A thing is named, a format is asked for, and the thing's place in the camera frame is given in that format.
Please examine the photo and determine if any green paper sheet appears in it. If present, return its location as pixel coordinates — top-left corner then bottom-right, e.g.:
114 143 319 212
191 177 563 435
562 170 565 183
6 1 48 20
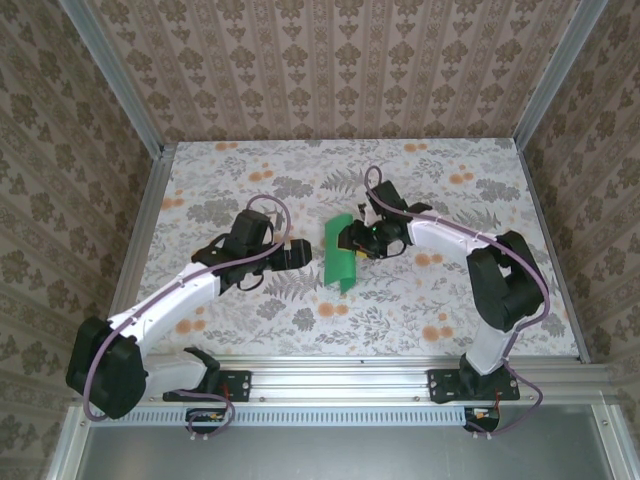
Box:
322 212 359 296

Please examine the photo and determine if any grey sheet metal panel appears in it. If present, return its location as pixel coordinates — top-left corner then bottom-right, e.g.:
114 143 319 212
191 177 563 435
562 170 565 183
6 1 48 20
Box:
47 404 626 480

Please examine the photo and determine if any floral patterned table cover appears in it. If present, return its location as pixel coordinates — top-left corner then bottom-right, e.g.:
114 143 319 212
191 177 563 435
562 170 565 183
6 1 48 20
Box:
122 139 584 359

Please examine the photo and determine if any small black electronics box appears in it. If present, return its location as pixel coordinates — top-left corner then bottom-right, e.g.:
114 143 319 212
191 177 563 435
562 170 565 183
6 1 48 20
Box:
463 405 501 432
185 407 232 434

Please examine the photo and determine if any aluminium mounting rail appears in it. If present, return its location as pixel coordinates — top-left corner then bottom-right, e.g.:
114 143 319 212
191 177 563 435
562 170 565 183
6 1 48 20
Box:
74 355 617 406

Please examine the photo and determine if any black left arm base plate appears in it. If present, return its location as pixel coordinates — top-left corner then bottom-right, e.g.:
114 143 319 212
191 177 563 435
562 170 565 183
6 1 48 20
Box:
162 368 252 404

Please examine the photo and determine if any aluminium table side rail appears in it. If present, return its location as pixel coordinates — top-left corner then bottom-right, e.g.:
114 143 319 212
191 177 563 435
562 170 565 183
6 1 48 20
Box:
97 144 176 366
514 139 591 364

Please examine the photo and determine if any grey slotted cable duct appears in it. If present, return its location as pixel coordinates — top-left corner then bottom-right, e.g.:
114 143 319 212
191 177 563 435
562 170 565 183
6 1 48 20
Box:
92 405 469 426

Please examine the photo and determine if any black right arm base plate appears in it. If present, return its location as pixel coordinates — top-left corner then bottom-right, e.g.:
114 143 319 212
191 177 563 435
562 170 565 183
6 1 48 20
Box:
425 368 521 405

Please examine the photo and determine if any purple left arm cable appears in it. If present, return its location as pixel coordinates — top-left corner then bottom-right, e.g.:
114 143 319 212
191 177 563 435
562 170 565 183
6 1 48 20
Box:
83 195 294 444

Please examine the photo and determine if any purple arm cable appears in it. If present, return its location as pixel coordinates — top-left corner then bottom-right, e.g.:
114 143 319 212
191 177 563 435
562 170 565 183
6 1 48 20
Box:
83 195 294 444
363 166 554 441

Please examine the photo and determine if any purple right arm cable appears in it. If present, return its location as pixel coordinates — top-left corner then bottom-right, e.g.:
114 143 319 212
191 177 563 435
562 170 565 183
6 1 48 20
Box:
363 166 554 441

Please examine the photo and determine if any aluminium frame post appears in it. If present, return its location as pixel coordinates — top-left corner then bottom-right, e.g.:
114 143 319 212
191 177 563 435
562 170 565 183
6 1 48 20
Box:
513 0 609 146
64 0 167 157

